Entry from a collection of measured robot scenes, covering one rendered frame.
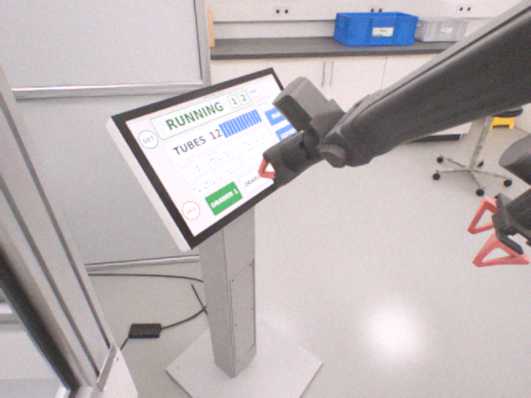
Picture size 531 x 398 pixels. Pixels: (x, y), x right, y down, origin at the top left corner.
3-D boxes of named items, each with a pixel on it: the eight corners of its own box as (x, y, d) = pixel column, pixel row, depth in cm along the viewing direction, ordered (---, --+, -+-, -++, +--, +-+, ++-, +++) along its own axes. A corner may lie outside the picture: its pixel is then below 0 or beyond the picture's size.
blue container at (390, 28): (392, 37, 320) (397, 12, 307) (414, 45, 286) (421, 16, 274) (331, 39, 313) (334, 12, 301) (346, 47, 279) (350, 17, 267)
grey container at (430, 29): (445, 36, 327) (450, 16, 318) (465, 41, 302) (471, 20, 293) (406, 36, 323) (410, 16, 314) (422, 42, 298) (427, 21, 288)
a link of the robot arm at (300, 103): (349, 169, 42) (390, 122, 44) (290, 102, 39) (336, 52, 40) (307, 167, 54) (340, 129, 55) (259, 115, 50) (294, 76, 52)
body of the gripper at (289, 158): (259, 154, 55) (287, 137, 50) (293, 134, 62) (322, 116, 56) (278, 187, 56) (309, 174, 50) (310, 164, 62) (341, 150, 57)
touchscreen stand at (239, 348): (322, 366, 145) (361, 158, 89) (255, 464, 116) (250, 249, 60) (237, 304, 171) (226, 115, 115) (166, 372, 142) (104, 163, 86)
